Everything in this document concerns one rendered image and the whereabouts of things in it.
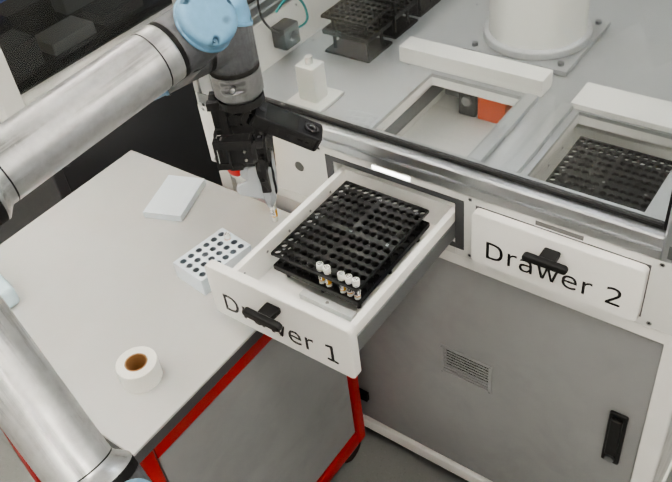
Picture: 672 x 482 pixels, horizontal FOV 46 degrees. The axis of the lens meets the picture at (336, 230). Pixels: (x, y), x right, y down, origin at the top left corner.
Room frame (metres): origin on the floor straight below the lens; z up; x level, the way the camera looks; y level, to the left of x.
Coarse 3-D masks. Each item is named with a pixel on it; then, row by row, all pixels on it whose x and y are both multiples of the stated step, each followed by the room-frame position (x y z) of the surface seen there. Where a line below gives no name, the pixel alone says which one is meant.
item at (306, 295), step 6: (300, 294) 0.94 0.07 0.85; (306, 294) 0.94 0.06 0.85; (312, 294) 0.94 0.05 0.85; (306, 300) 0.94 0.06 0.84; (312, 300) 0.93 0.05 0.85; (318, 300) 0.92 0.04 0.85; (324, 300) 0.92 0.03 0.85; (318, 306) 0.92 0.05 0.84; (324, 306) 0.91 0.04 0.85; (330, 306) 0.91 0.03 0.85; (336, 306) 0.90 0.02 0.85; (342, 306) 0.90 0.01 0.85; (336, 312) 0.90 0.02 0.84; (342, 312) 0.89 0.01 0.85; (348, 312) 0.89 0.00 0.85; (354, 312) 0.89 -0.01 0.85; (348, 318) 0.88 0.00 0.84
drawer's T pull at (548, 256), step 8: (544, 248) 0.91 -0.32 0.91; (528, 256) 0.90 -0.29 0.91; (536, 256) 0.89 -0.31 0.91; (544, 256) 0.89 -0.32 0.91; (552, 256) 0.89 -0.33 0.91; (536, 264) 0.88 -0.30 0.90; (544, 264) 0.88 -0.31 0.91; (552, 264) 0.87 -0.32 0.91; (560, 264) 0.87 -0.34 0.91; (560, 272) 0.86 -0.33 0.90
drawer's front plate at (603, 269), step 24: (480, 216) 0.99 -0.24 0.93; (504, 216) 0.98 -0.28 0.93; (480, 240) 0.99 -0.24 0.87; (504, 240) 0.96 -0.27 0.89; (528, 240) 0.93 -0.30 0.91; (552, 240) 0.91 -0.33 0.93; (504, 264) 0.96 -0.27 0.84; (528, 264) 0.93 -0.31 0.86; (576, 264) 0.88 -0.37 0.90; (600, 264) 0.85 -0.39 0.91; (624, 264) 0.83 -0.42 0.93; (552, 288) 0.90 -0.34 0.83; (576, 288) 0.88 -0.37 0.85; (600, 288) 0.85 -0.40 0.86; (624, 288) 0.83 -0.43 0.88; (624, 312) 0.82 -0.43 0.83
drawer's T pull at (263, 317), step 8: (264, 304) 0.87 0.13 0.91; (248, 312) 0.86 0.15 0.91; (256, 312) 0.85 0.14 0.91; (264, 312) 0.85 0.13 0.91; (272, 312) 0.85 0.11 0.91; (280, 312) 0.86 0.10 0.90; (256, 320) 0.84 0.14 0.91; (264, 320) 0.84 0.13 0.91; (272, 320) 0.83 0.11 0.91; (272, 328) 0.82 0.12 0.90; (280, 328) 0.82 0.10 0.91
